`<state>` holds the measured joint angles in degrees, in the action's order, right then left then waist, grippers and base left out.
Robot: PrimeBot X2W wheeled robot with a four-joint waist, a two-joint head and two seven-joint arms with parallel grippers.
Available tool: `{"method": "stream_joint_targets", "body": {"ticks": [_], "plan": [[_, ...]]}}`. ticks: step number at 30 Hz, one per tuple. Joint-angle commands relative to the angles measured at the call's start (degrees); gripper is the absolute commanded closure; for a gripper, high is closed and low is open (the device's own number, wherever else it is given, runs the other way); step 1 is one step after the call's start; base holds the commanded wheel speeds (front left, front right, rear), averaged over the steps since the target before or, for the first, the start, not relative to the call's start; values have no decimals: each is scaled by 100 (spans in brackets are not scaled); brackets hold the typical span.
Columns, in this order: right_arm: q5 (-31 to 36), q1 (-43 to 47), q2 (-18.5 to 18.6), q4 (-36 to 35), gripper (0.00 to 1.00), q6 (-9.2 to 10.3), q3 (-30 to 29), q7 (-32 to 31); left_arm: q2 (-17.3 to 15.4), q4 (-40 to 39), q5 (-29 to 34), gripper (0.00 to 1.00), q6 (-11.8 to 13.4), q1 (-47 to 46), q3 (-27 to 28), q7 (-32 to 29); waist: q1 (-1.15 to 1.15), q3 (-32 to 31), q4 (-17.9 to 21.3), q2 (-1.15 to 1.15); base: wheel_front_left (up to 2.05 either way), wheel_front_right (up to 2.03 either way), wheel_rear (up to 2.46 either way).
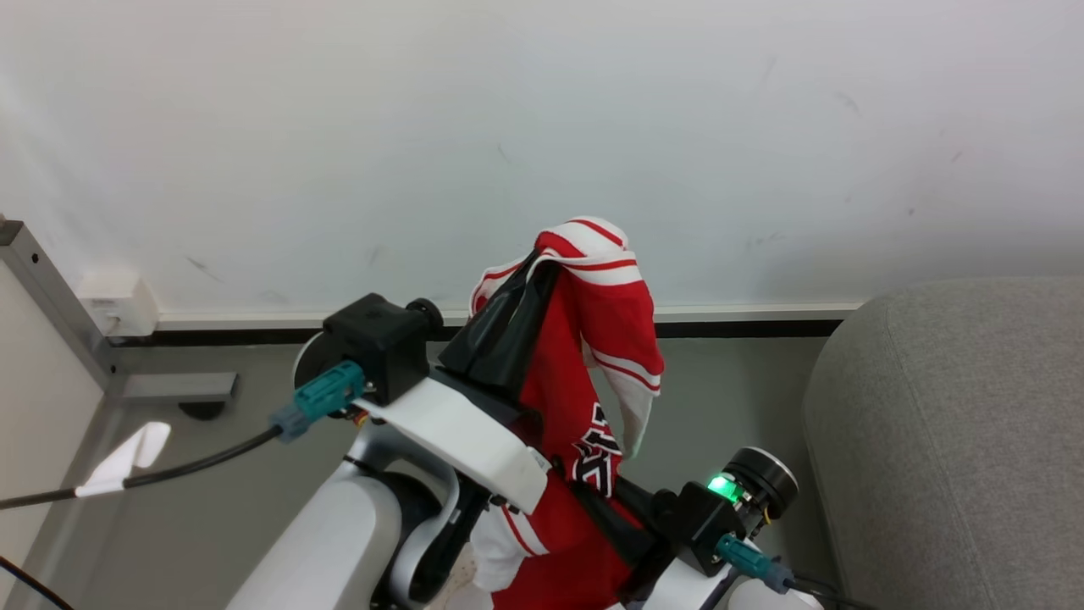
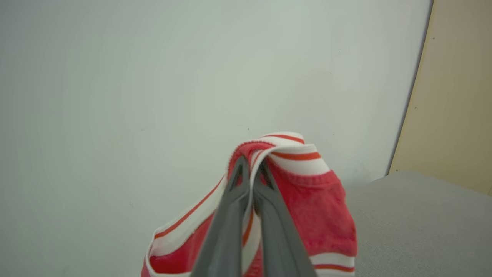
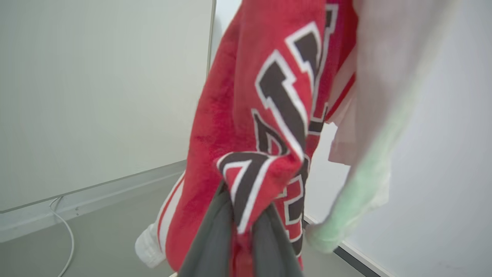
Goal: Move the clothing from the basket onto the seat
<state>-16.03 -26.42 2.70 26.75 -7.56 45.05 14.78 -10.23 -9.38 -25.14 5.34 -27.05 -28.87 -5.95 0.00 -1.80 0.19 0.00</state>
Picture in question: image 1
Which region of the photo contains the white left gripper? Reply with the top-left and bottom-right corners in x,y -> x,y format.
354,250 -> 561,514

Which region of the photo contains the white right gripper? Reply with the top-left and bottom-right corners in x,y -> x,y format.
555,457 -> 733,610

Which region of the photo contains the red white sports jersey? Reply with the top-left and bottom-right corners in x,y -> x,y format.
470,216 -> 666,610

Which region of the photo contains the black white baseboard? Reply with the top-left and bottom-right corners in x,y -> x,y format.
110,302 -> 866,348

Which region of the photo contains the grey table leg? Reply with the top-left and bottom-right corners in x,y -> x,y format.
110,371 -> 240,404

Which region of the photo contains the grey fabric sofa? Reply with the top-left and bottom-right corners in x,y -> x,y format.
800,275 -> 1084,610

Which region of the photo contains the beige door panel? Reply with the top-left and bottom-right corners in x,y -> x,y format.
0,258 -> 109,585

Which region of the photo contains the black cable with teal plug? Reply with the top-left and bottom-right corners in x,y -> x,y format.
716,534 -> 882,610
0,360 -> 369,511

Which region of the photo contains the white wall socket box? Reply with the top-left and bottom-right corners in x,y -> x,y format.
76,269 -> 160,338

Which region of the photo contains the white paper cable tag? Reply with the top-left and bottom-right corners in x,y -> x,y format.
75,421 -> 172,498

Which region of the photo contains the grey metal door frame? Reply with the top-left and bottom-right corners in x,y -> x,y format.
0,216 -> 115,391

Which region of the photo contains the thin black loose cable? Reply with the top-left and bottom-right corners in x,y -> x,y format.
0,555 -> 77,610

